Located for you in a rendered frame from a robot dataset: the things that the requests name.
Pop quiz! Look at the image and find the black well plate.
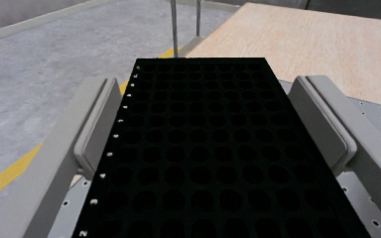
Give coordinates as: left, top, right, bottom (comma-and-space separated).
70, 57, 371, 238

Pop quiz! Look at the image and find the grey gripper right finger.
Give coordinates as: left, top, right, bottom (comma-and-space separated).
288, 74, 381, 211

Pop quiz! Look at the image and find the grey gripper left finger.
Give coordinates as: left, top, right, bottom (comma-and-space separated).
0, 76, 122, 238

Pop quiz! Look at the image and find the grey flat base plate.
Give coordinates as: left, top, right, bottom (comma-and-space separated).
48, 79, 381, 238

